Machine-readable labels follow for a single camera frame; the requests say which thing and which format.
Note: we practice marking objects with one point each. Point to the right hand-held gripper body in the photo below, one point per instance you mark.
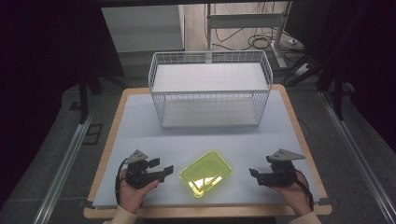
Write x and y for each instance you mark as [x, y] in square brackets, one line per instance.
[280, 174]

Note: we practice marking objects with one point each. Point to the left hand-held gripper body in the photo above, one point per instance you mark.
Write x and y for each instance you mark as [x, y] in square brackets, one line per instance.
[139, 174]

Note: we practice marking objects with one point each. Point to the person's left hand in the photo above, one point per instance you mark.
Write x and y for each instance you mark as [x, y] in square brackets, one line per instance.
[132, 196]

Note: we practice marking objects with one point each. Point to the person's right hand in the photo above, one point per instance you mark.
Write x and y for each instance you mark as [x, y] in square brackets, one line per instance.
[294, 194]

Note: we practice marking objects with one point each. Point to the wood-edged table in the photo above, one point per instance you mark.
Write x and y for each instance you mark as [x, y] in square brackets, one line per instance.
[149, 137]

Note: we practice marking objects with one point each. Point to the yellow-green plastic tray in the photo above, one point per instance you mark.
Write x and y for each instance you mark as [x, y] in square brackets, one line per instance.
[205, 174]

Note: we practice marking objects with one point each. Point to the black stand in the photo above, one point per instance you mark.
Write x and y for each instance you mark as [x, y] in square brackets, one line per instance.
[337, 93]

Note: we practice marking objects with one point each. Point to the white power strip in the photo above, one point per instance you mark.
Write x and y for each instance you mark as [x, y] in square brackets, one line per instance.
[302, 69]

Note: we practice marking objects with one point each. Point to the white cabinet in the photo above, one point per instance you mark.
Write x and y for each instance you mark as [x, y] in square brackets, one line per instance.
[143, 28]

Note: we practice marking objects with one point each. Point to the black floor bracket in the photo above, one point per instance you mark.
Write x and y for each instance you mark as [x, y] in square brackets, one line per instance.
[92, 134]

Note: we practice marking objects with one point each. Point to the metal floor rail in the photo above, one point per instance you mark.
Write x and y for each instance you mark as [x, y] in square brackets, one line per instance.
[358, 155]
[67, 168]

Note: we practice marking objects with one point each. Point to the white metal desk frame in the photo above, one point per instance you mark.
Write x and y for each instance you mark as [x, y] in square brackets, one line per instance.
[246, 20]

